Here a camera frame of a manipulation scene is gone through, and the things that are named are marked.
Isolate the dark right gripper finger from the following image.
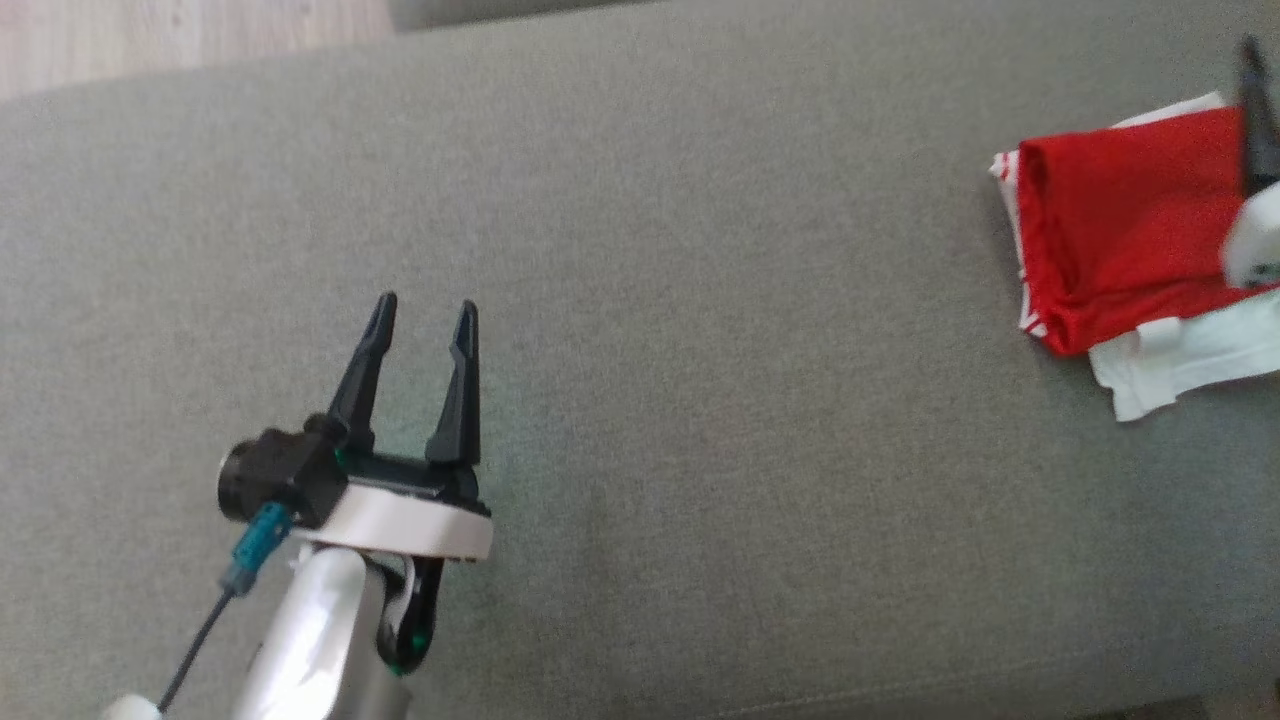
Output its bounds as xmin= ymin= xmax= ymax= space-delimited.
xmin=1236 ymin=34 xmax=1280 ymax=200

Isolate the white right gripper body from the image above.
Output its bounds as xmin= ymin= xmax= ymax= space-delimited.
xmin=1222 ymin=181 xmax=1280 ymax=292

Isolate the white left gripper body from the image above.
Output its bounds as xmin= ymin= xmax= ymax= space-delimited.
xmin=295 ymin=452 xmax=495 ymax=563

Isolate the grey fabric sofa seat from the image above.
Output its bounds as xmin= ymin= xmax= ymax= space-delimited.
xmin=0 ymin=0 xmax=1280 ymax=720

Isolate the red mesh garment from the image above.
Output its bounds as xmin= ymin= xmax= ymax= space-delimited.
xmin=990 ymin=92 xmax=1280 ymax=423

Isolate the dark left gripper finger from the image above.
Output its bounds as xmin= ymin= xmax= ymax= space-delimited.
xmin=326 ymin=292 xmax=399 ymax=457
xmin=424 ymin=300 xmax=482 ymax=467

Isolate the black left cable, teal plug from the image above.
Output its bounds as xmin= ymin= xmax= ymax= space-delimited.
xmin=158 ymin=503 xmax=294 ymax=713

